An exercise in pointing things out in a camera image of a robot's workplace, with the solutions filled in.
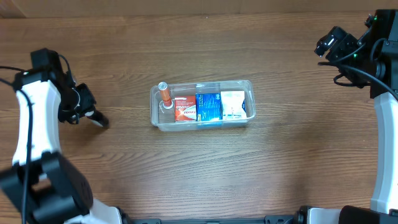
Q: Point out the black vial white cap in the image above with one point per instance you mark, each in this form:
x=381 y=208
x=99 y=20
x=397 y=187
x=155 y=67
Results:
x=98 y=118

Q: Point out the white medicine box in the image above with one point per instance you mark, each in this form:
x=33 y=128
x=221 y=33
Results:
x=233 y=105

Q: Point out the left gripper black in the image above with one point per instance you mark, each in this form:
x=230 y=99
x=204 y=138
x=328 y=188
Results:
x=86 y=106

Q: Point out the clear plastic container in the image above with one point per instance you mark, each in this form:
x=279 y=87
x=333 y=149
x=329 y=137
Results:
x=164 y=119

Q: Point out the blue medicine box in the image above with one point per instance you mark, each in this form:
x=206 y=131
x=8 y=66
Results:
x=208 y=107

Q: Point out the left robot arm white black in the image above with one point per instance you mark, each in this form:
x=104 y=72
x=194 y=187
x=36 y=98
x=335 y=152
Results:
x=42 y=184

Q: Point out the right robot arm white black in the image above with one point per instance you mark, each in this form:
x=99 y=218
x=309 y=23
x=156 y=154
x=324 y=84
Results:
x=369 y=61

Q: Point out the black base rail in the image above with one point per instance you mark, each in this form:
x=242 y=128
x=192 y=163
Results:
x=217 y=220

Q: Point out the orange vial white cap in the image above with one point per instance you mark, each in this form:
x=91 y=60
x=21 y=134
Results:
x=164 y=91

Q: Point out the red medicine box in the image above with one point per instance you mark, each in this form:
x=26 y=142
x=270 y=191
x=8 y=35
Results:
x=185 y=108

